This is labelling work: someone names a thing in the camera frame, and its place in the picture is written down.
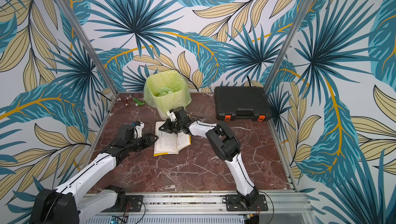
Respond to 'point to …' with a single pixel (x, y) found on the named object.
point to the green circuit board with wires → (119, 219)
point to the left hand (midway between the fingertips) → (156, 140)
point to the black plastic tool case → (245, 103)
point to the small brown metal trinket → (127, 100)
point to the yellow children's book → (165, 142)
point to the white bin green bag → (166, 90)
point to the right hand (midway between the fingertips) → (158, 128)
